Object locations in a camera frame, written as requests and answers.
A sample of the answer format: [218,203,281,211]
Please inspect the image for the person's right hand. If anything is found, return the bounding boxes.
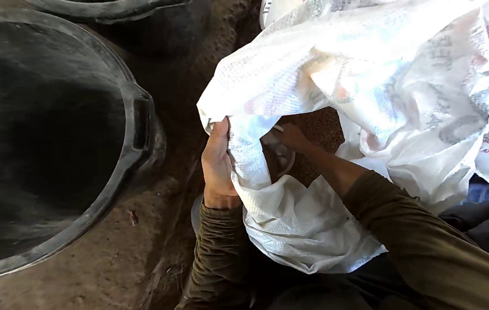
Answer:
[273,123,317,156]

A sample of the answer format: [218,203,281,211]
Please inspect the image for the person's legs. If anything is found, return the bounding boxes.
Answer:
[244,173,489,310]

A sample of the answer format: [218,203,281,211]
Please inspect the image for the large black tub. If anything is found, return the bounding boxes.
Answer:
[0,9,167,282]
[24,0,193,24]

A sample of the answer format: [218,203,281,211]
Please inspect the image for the person's left forearm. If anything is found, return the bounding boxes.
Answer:
[175,199,251,310]

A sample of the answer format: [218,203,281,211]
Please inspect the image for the grey translucent container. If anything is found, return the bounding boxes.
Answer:
[191,193,205,237]

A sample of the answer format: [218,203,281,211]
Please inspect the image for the white woven sack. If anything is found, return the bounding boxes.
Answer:
[196,0,489,275]

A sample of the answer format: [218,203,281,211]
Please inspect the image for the person's right forearm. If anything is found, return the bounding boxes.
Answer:
[303,142,489,310]

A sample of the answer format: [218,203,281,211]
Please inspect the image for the person's left hand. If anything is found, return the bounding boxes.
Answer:
[201,117,242,210]

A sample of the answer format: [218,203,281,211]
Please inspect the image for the brown feed pellets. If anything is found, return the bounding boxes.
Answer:
[263,106,345,188]

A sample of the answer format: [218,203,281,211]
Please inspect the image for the white sack with dark print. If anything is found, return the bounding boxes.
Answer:
[259,0,306,31]

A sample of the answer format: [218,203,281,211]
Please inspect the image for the white plastic scoop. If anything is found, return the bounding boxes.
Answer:
[261,124,296,179]

